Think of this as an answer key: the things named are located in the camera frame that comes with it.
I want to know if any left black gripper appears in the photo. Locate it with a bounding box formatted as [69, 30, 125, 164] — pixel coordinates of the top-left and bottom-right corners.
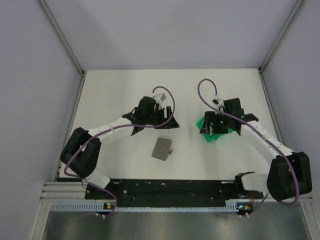
[144, 106, 179, 129]

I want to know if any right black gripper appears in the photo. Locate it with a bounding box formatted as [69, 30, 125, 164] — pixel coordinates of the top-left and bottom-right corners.
[200, 111, 232, 134]

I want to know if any green plastic bin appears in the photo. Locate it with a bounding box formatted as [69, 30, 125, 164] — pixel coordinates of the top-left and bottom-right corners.
[196, 117, 226, 143]

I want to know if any grey card holder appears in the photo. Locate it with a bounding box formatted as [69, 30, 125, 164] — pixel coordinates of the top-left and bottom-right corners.
[151, 137, 172, 161]

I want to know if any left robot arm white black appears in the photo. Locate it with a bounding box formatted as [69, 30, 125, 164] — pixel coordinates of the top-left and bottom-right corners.
[60, 94, 180, 199]

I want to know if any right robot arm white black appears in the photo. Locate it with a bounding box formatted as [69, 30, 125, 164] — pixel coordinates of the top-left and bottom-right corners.
[200, 97, 313, 202]

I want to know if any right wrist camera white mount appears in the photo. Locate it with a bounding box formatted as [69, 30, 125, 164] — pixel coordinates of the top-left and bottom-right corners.
[212, 95, 225, 112]

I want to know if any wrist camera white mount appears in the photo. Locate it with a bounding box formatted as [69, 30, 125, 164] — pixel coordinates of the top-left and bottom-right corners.
[212, 95, 225, 112]
[152, 93, 167, 104]

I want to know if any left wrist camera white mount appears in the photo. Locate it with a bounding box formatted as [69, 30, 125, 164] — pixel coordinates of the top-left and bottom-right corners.
[152, 93, 167, 104]

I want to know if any white slotted cable duct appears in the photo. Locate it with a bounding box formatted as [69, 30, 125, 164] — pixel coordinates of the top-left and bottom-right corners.
[49, 199, 250, 213]

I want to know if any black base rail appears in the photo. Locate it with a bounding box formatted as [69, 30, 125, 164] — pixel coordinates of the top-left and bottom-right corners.
[82, 177, 266, 208]

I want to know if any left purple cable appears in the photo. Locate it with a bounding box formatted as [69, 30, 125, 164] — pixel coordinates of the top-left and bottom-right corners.
[63, 86, 176, 218]

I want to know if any right aluminium frame post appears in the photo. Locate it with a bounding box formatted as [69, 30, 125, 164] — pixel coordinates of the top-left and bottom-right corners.
[258, 0, 307, 74]

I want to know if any aluminium frame post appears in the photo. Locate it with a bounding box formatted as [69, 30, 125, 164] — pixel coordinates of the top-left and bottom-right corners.
[37, 0, 87, 76]
[258, 0, 307, 74]

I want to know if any left aluminium frame post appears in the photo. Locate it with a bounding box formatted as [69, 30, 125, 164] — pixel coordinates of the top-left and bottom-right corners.
[37, 0, 87, 76]

